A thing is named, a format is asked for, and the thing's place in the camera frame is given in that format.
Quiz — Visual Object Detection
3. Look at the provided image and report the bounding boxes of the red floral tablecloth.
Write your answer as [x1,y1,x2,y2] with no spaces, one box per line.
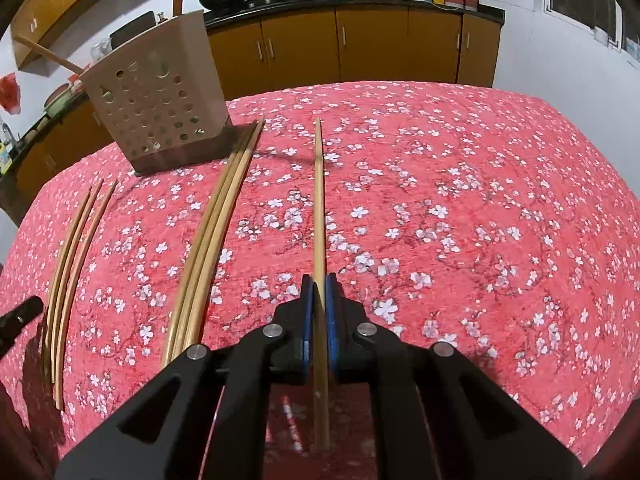
[1,82,639,468]

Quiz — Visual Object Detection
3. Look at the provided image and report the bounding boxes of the lower wooden cabinets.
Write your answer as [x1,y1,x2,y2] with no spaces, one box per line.
[1,0,506,224]

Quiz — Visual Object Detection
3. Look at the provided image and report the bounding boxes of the beige perforated utensil holder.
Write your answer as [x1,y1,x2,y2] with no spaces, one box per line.
[80,11,238,176]

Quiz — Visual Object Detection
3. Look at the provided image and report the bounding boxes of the dark wooden cutting board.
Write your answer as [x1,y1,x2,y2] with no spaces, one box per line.
[110,11,156,50]

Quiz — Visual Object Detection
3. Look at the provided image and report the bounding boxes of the red plastic bag on wall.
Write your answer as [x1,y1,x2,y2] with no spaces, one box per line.
[0,73,21,115]

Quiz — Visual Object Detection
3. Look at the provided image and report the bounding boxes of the green basin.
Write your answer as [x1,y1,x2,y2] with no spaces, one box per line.
[43,82,74,118]

